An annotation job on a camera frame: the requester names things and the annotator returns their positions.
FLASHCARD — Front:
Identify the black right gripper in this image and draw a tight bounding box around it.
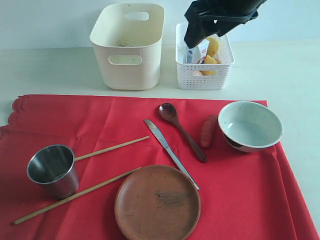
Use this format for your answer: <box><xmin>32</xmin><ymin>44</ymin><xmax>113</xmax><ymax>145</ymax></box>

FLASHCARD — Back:
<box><xmin>184</xmin><ymin>0</ymin><xmax>265</xmax><ymax>48</ymax></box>

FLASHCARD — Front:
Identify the yellow lemon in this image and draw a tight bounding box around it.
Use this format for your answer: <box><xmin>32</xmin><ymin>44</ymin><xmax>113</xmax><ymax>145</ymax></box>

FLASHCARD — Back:
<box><xmin>207</xmin><ymin>36</ymin><xmax>219</xmax><ymax>57</ymax></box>

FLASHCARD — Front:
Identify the small milk carton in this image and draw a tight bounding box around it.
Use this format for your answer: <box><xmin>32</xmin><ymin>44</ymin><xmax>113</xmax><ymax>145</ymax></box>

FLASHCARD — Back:
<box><xmin>185</xmin><ymin>39</ymin><xmax>210</xmax><ymax>64</ymax></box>

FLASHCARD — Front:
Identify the yellow cheese wedge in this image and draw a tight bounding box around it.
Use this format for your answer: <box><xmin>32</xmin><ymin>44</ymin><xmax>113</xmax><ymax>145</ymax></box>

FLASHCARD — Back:
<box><xmin>201</xmin><ymin>55</ymin><xmax>218</xmax><ymax>76</ymax></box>

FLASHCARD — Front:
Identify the orange fried nugget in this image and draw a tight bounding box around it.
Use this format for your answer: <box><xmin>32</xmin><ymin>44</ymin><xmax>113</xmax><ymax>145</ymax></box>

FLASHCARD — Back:
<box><xmin>214</xmin><ymin>58</ymin><xmax>222</xmax><ymax>64</ymax></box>

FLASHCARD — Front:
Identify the red sausage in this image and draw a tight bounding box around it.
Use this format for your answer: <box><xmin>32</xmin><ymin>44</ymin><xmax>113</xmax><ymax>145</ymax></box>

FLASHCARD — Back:
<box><xmin>200</xmin><ymin>115</ymin><xmax>218</xmax><ymax>148</ymax></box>

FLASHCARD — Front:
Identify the brown egg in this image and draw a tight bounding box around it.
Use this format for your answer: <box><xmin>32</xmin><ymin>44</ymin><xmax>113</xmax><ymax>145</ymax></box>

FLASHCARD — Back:
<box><xmin>193</xmin><ymin>70</ymin><xmax>203</xmax><ymax>76</ymax></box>

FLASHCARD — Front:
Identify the white perforated plastic basket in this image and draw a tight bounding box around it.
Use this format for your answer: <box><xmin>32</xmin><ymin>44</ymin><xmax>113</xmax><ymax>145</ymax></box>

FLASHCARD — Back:
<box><xmin>175</xmin><ymin>23</ymin><xmax>235</xmax><ymax>90</ymax></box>

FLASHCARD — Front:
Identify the cream plastic bin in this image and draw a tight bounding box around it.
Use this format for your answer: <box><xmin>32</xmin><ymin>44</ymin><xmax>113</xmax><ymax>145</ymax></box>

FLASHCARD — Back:
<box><xmin>89</xmin><ymin>3</ymin><xmax>165</xmax><ymax>90</ymax></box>

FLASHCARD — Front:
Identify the dark wooden spoon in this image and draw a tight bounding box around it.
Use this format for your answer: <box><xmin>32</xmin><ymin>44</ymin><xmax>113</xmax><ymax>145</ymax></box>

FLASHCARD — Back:
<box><xmin>158</xmin><ymin>102</ymin><xmax>207</xmax><ymax>163</ymax></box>

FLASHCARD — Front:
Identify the white ceramic bowl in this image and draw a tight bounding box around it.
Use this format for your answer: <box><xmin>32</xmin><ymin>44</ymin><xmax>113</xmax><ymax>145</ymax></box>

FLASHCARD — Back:
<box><xmin>218</xmin><ymin>100</ymin><xmax>284</xmax><ymax>153</ymax></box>

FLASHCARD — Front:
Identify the steel table knife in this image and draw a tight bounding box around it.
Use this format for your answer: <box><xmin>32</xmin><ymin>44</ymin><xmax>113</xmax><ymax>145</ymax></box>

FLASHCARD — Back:
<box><xmin>143</xmin><ymin>119</ymin><xmax>200</xmax><ymax>191</ymax></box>

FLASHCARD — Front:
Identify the upper wooden chopstick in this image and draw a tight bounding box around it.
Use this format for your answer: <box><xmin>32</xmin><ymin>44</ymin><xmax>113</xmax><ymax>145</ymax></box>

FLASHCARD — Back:
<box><xmin>75</xmin><ymin>136</ymin><xmax>149</xmax><ymax>162</ymax></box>

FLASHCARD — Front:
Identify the wooden chopstick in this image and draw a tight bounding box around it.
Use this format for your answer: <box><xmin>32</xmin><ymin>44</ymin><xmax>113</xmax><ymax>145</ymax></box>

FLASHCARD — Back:
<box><xmin>12</xmin><ymin>167</ymin><xmax>141</xmax><ymax>226</ymax></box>
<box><xmin>75</xmin><ymin>136</ymin><xmax>149</xmax><ymax>162</ymax></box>

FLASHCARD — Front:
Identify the brown wooden plate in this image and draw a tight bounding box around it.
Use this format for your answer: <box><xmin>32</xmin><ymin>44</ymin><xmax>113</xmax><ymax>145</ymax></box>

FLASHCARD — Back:
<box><xmin>114</xmin><ymin>165</ymin><xmax>201</xmax><ymax>240</ymax></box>

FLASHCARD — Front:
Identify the red tablecloth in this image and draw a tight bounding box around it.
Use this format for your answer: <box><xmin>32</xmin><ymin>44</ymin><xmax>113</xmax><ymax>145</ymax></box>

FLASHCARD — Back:
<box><xmin>0</xmin><ymin>94</ymin><xmax>319</xmax><ymax>240</ymax></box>

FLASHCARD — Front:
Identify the stainless steel cup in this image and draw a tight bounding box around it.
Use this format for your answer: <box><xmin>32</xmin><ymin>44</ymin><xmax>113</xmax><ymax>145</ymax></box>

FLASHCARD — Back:
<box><xmin>26</xmin><ymin>144</ymin><xmax>80</xmax><ymax>200</ymax></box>

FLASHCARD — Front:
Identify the lower wooden chopstick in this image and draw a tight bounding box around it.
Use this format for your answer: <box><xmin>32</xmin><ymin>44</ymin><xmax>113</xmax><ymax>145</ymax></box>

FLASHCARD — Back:
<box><xmin>12</xmin><ymin>167</ymin><xmax>141</xmax><ymax>226</ymax></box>

